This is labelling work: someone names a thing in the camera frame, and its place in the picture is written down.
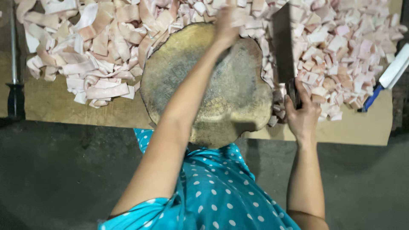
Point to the heap of diced pork pieces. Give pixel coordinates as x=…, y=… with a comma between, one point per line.
x=335, y=54

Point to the brown cardboard sheet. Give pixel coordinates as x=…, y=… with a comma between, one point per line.
x=64, y=105

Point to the person's left fingers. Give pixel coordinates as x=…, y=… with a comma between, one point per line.
x=231, y=16

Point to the round wooden chopping block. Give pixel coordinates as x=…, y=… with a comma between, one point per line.
x=204, y=89

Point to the teal polka dot garment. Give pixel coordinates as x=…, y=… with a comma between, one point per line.
x=211, y=191

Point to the person's left hand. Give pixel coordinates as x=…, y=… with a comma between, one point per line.
x=226, y=27

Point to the person's right hand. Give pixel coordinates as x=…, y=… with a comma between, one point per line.
x=303, y=115

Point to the heap of pork skin strips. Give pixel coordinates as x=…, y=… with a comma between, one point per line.
x=96, y=48

